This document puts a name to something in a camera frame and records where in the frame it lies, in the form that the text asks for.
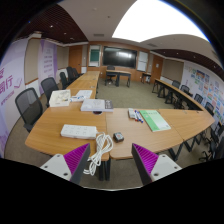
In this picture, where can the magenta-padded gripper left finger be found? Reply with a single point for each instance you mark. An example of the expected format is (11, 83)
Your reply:
(63, 166)

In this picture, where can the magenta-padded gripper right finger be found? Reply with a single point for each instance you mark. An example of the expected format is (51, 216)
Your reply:
(158, 166)

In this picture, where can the small dark charger block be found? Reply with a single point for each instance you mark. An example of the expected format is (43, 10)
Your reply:
(118, 137)

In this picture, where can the white power strip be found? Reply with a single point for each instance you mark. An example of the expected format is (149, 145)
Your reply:
(78, 131)

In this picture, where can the green booklet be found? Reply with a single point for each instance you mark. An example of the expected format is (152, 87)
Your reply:
(154, 120)

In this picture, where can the red-capped marker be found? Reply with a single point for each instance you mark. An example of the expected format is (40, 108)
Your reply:
(136, 115)

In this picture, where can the white whiteboard eraser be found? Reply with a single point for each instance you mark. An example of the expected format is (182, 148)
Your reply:
(131, 113)

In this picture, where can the black round table grommet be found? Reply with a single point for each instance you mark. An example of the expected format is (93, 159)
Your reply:
(97, 113)

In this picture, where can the white open cardboard box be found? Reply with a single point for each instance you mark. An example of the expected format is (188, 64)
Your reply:
(59, 98)

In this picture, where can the thick white book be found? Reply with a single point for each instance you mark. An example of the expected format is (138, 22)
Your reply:
(93, 105)

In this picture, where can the black mesh office chair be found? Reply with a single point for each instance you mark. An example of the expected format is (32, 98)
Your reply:
(28, 106)
(49, 86)

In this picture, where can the white paper booklet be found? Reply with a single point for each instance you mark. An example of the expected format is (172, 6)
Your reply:
(83, 94)

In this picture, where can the long wooden side table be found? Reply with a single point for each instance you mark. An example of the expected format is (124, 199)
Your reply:
(176, 91)

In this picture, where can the group of black chairs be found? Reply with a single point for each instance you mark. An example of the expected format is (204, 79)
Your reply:
(210, 108)

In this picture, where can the row of black chairs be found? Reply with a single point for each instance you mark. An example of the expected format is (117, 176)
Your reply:
(70, 75)

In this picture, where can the small dark side table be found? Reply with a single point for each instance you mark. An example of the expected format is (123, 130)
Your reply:
(146, 74)

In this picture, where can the wooden door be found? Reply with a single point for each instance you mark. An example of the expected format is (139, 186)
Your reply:
(156, 68)
(75, 58)

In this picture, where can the wooden desk with black legs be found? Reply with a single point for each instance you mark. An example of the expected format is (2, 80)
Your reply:
(118, 72)

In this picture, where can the black desk chair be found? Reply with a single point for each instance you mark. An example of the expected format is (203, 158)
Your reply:
(110, 67)

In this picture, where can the large bright ceiling light panel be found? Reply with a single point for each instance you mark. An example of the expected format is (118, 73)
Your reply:
(156, 20)

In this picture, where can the colourful wall poster display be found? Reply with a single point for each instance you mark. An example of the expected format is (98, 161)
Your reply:
(205, 88)

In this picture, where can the narrow purple wall banner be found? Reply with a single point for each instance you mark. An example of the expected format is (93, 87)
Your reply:
(47, 61)

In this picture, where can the white wall whiteboard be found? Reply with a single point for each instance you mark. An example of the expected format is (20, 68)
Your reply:
(142, 61)

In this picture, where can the green framed wall board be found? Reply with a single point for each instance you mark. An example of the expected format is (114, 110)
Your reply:
(94, 55)

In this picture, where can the large black wall screen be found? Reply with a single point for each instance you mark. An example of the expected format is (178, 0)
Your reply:
(119, 57)

